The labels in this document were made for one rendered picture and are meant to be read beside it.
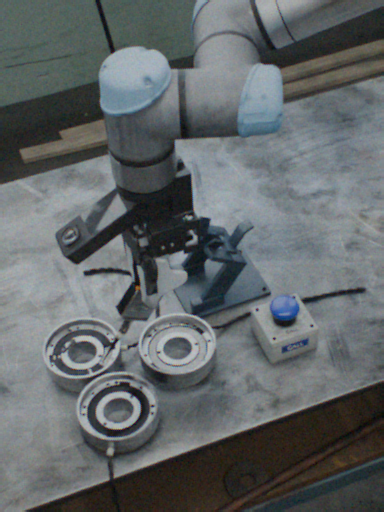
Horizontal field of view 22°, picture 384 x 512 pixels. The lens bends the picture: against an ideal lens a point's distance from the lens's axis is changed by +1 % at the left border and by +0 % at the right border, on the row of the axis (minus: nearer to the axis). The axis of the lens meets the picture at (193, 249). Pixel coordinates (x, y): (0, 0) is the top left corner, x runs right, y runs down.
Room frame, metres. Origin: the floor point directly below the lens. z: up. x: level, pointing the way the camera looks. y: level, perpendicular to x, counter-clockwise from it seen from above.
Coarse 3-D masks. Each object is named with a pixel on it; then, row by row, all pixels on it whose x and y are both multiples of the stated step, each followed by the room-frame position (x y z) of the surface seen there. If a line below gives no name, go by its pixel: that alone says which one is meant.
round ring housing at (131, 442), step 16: (96, 384) 0.79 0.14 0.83; (112, 384) 0.79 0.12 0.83; (144, 384) 0.78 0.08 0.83; (80, 400) 0.76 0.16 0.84; (112, 400) 0.77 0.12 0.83; (128, 400) 0.77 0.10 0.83; (80, 416) 0.74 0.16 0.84; (96, 432) 0.72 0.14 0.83; (144, 432) 0.71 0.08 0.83; (112, 448) 0.70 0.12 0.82; (128, 448) 0.70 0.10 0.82
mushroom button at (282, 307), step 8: (280, 296) 0.89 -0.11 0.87; (288, 296) 0.89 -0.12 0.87; (272, 304) 0.88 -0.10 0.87; (280, 304) 0.87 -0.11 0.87; (288, 304) 0.87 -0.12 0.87; (296, 304) 0.87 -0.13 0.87; (272, 312) 0.86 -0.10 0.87; (280, 312) 0.86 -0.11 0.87; (288, 312) 0.86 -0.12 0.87; (296, 312) 0.86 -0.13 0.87
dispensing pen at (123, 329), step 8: (128, 288) 0.86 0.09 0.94; (136, 288) 0.85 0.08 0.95; (128, 296) 0.85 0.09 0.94; (120, 304) 0.85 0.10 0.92; (120, 312) 0.84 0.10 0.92; (128, 320) 0.84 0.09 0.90; (120, 328) 0.84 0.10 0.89; (128, 328) 0.84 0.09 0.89; (120, 336) 0.83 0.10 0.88; (112, 344) 0.83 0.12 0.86
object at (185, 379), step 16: (160, 320) 0.89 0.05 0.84; (176, 320) 0.89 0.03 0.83; (192, 320) 0.89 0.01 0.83; (144, 336) 0.86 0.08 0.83; (176, 336) 0.87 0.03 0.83; (192, 336) 0.86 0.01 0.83; (208, 336) 0.86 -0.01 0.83; (144, 352) 0.84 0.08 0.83; (160, 352) 0.84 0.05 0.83; (192, 352) 0.84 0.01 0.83; (208, 352) 0.83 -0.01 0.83; (144, 368) 0.82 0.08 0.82; (208, 368) 0.81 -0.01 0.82; (160, 384) 0.81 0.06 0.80; (176, 384) 0.79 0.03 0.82; (192, 384) 0.80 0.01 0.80
